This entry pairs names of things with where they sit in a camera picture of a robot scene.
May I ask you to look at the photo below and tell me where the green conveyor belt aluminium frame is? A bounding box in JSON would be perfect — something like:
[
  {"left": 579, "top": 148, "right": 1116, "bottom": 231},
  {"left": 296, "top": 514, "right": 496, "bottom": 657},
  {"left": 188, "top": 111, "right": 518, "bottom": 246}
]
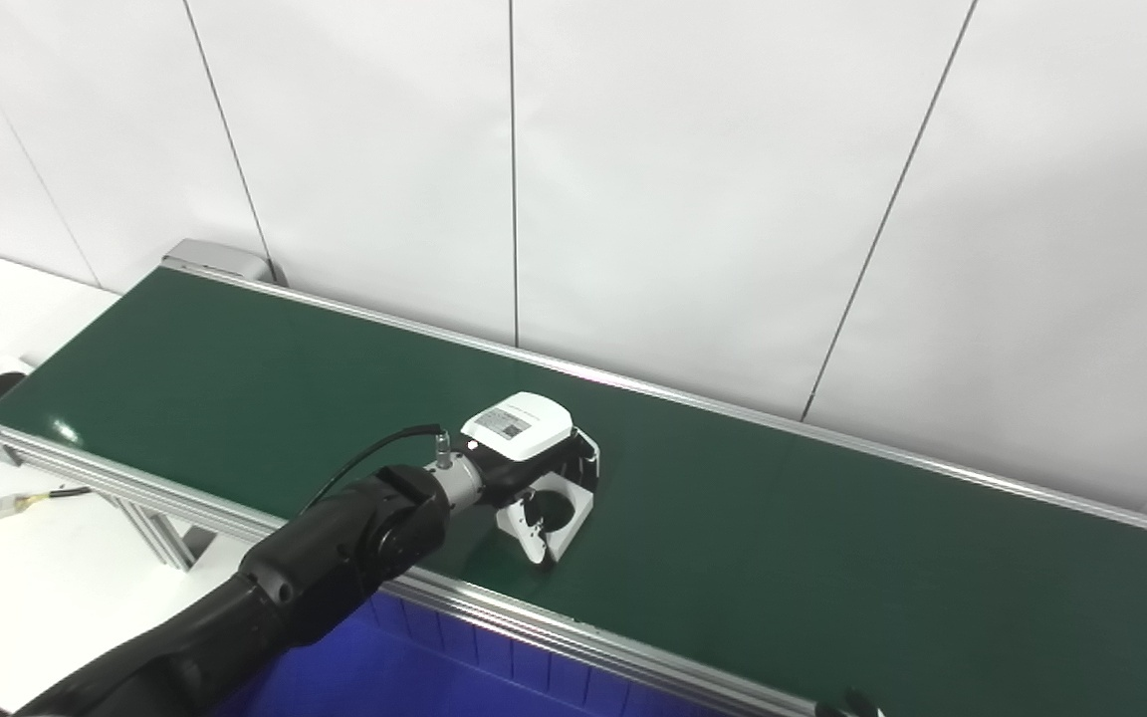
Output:
[{"left": 0, "top": 239, "right": 1147, "bottom": 717}]

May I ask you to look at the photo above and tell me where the white square part round hole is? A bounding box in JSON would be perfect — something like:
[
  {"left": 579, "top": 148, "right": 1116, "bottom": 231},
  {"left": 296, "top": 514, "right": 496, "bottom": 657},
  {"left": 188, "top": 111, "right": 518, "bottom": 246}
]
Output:
[{"left": 522, "top": 428, "right": 598, "bottom": 562}]

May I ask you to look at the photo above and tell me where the black cable yellow connector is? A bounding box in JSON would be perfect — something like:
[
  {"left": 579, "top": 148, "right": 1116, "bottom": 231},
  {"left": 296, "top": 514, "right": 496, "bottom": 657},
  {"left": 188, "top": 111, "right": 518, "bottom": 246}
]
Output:
[{"left": 0, "top": 485, "right": 93, "bottom": 541}]

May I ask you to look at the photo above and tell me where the blue plastic bin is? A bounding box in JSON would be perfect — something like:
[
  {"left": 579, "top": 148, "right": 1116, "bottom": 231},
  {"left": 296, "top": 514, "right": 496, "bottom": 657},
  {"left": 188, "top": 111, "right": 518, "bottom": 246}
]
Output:
[{"left": 220, "top": 586, "right": 734, "bottom": 717}]

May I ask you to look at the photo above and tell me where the aluminium conveyor support leg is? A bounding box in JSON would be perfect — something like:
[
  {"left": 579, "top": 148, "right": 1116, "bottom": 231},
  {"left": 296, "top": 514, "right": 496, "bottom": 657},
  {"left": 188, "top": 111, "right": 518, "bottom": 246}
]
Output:
[{"left": 114, "top": 495, "right": 218, "bottom": 572}]

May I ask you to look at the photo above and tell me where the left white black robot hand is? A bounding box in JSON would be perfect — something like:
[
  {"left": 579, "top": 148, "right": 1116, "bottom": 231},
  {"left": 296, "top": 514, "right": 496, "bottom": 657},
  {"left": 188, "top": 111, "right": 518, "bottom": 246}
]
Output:
[{"left": 459, "top": 391, "right": 602, "bottom": 568}]

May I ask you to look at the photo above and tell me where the grey conveyor end housing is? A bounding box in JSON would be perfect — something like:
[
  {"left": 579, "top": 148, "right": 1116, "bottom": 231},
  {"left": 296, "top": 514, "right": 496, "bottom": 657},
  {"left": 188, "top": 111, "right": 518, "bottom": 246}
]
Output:
[{"left": 162, "top": 238, "right": 277, "bottom": 286}]

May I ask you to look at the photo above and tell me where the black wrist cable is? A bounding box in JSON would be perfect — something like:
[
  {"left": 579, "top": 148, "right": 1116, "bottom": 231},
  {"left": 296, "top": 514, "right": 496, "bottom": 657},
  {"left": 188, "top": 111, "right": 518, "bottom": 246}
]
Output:
[{"left": 298, "top": 424, "right": 451, "bottom": 517}]

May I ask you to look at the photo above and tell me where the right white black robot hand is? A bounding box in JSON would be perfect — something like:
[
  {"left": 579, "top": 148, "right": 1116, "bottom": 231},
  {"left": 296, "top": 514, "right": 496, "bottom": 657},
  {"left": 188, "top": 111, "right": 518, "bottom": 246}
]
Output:
[{"left": 816, "top": 690, "right": 884, "bottom": 717}]

